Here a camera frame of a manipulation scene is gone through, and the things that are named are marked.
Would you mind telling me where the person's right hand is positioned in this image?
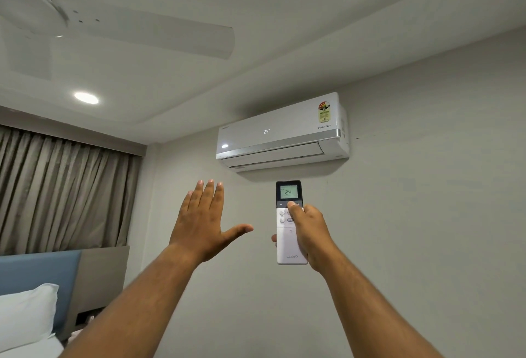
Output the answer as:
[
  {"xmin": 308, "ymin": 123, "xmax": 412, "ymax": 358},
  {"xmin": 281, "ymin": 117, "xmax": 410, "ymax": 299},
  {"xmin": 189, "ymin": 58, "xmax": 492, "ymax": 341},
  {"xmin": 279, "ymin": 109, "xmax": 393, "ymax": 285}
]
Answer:
[{"xmin": 271, "ymin": 201, "xmax": 341, "ymax": 275}]

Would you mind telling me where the person's left hand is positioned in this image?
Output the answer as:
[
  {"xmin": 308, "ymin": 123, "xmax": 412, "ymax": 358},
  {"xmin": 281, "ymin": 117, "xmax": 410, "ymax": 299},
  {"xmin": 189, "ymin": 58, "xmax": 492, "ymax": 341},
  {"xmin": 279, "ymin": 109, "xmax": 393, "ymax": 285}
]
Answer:
[{"xmin": 168, "ymin": 179, "xmax": 255, "ymax": 265}]

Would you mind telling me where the white air conditioner remote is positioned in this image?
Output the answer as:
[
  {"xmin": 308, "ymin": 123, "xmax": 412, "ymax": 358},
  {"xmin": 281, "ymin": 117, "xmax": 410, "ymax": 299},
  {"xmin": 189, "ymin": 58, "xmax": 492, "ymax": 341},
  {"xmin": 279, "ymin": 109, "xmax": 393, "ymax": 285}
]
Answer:
[{"xmin": 275, "ymin": 180, "xmax": 309, "ymax": 266}]

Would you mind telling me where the person's left forearm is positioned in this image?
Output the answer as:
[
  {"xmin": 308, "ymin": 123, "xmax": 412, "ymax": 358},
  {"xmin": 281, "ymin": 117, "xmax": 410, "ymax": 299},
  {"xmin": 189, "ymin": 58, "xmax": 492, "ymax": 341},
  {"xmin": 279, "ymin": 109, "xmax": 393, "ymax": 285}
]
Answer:
[{"xmin": 61, "ymin": 244, "xmax": 203, "ymax": 358}]

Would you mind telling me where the person's right forearm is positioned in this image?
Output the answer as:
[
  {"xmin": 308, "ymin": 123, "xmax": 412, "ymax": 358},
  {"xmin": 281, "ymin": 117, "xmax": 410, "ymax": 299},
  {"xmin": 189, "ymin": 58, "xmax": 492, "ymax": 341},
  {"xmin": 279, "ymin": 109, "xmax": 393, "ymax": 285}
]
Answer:
[{"xmin": 318, "ymin": 248, "xmax": 444, "ymax": 358}]

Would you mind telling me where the beige headboard side panel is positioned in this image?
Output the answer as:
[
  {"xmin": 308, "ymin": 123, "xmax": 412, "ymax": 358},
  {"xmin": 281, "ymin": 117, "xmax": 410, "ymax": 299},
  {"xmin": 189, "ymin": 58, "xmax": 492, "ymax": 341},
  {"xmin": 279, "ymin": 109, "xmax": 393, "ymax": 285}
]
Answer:
[{"xmin": 55, "ymin": 245, "xmax": 131, "ymax": 347}]

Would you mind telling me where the beige pleated curtain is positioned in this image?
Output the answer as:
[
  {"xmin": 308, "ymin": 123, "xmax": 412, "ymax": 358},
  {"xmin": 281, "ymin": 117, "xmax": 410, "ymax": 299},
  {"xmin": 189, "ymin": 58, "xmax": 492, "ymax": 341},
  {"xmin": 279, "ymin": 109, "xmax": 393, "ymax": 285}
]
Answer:
[{"xmin": 0, "ymin": 124, "xmax": 143, "ymax": 257}]

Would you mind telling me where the brown curtain pelmet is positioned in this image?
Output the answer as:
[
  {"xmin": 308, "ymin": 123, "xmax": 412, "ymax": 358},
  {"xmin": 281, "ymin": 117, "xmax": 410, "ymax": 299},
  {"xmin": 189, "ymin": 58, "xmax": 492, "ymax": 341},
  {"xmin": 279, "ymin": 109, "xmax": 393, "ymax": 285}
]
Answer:
[{"xmin": 0, "ymin": 104, "xmax": 148, "ymax": 156}]

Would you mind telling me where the blue padded headboard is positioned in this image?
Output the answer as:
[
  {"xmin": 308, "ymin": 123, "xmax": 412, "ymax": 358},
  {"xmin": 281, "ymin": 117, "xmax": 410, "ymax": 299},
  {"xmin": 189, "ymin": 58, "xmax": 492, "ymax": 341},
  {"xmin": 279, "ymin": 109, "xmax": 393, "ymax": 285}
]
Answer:
[{"xmin": 0, "ymin": 250, "xmax": 82, "ymax": 331}]

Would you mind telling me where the white pillow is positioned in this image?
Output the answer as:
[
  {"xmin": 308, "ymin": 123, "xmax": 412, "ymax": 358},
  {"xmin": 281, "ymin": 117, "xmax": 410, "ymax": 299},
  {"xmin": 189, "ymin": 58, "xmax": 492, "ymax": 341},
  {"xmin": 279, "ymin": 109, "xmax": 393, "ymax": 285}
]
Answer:
[{"xmin": 0, "ymin": 283, "xmax": 60, "ymax": 353}]

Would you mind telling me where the white bed sheet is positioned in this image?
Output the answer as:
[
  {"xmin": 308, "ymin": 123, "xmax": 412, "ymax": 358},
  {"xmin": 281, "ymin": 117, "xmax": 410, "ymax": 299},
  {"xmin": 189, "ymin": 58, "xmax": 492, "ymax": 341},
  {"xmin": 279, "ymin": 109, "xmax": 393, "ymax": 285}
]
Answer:
[{"xmin": 0, "ymin": 329, "xmax": 83, "ymax": 358}]

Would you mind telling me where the white ceiling fan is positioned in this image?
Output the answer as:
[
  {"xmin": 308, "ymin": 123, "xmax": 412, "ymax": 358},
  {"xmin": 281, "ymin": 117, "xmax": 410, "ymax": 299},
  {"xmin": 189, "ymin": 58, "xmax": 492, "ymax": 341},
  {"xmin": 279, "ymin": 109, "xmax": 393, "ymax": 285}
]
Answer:
[{"xmin": 0, "ymin": 0, "xmax": 236, "ymax": 81}]

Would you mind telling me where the white wall air conditioner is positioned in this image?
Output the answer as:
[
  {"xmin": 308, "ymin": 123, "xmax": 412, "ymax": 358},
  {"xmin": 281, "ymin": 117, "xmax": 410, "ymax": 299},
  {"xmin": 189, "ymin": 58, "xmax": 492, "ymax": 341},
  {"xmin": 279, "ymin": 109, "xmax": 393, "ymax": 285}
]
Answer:
[{"xmin": 216, "ymin": 91, "xmax": 350, "ymax": 172}]

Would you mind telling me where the black switch socket panel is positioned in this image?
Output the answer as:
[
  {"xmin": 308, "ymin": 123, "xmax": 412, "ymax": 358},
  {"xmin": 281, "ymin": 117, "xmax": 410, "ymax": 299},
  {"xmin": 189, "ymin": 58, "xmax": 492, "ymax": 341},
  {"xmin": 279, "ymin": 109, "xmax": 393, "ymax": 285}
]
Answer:
[{"xmin": 76, "ymin": 306, "xmax": 106, "ymax": 326}]

